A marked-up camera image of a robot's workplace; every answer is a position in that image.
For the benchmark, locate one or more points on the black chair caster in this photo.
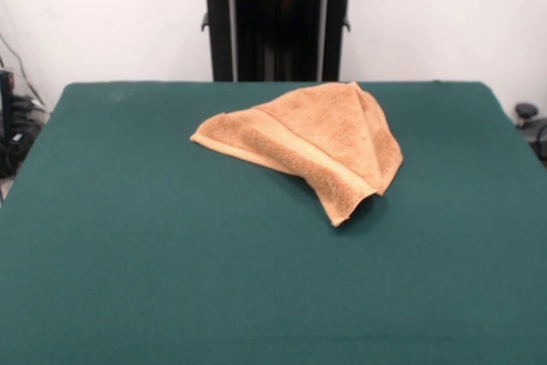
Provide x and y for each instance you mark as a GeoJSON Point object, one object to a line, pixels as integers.
{"type": "Point", "coordinates": [526, 110]}

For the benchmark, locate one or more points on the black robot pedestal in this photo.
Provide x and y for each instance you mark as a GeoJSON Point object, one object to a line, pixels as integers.
{"type": "Point", "coordinates": [278, 19]}

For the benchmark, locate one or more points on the tan terry towel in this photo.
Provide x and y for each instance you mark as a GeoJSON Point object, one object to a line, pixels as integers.
{"type": "Point", "coordinates": [325, 134]}

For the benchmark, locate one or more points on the black power strip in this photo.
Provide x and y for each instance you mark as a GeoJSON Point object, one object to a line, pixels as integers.
{"type": "Point", "coordinates": [25, 115]}

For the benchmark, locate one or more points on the black chair base leg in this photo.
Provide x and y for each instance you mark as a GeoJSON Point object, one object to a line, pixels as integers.
{"type": "Point", "coordinates": [539, 134]}

